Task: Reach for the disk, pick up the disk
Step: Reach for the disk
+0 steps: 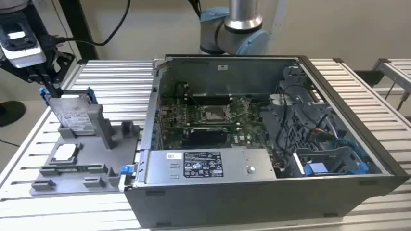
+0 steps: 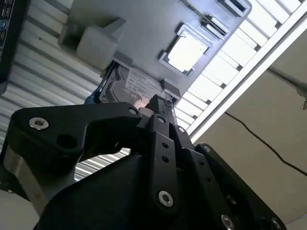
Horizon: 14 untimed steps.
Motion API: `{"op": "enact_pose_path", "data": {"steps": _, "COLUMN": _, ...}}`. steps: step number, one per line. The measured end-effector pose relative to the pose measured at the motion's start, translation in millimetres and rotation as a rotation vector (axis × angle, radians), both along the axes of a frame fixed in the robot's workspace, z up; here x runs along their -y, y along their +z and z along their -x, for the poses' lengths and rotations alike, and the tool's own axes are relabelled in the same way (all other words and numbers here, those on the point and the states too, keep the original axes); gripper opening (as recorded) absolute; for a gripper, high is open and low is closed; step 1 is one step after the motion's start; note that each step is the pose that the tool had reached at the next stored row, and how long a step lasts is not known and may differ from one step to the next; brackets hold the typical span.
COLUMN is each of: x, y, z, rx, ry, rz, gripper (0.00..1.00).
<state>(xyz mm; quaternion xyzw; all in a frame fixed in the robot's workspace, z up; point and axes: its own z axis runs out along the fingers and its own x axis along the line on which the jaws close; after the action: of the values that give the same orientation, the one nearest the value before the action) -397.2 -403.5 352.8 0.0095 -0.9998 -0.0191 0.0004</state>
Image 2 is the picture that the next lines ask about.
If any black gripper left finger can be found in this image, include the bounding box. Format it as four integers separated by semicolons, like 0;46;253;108
9;94;180;216

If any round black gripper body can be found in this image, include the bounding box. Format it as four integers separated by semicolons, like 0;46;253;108
33;153;224;230

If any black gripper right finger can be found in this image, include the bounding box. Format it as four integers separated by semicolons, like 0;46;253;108
167;100;287;230

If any hard disk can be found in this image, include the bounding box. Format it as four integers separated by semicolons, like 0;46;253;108
83;59;179;127

